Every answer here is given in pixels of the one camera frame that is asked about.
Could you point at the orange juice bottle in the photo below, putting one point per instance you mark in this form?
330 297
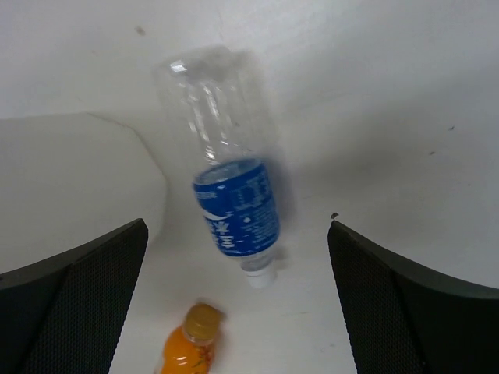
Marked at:
191 346

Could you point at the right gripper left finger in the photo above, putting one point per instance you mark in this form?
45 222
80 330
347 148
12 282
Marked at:
65 314

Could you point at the blue label water bottle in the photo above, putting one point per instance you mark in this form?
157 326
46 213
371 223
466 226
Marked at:
214 92

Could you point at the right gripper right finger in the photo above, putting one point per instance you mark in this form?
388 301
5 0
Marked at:
403 317

